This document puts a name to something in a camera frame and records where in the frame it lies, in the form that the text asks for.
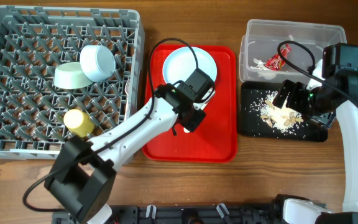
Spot rice and food scraps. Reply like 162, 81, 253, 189
250, 90, 309, 137

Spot white paper napkin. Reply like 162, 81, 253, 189
250, 58, 277, 80

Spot red snack wrapper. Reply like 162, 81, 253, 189
264, 44, 291, 71

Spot light blue round plate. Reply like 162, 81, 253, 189
162, 47, 218, 84

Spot light blue plastic bowl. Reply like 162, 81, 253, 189
80, 45, 116, 83

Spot yellow plastic cup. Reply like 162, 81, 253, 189
63, 109, 94, 138

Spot green plastic saucer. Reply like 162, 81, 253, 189
53, 62, 93, 90

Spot white plastic fork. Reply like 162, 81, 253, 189
124, 80, 131, 101

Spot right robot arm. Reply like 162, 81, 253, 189
273, 40, 358, 223

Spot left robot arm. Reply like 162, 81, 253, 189
44, 68, 215, 223

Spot clear plastic waste bin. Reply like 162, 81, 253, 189
239, 19, 347, 84

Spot grey plastic dishwasher rack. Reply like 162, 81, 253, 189
0, 6, 145, 160

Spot red plastic serving tray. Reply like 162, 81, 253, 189
142, 45, 237, 163

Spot black rectangular tray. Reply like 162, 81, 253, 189
239, 82, 328, 142

